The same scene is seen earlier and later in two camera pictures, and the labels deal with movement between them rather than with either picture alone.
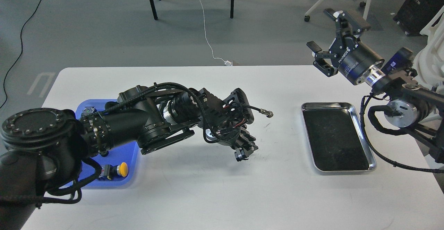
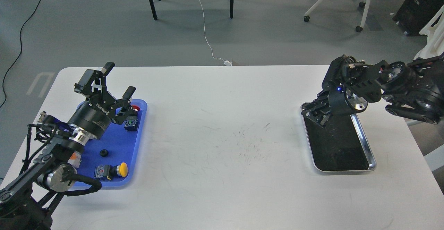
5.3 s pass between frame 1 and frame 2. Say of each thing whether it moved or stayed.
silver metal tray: stayed
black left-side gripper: moved
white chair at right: stayed
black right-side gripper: moved
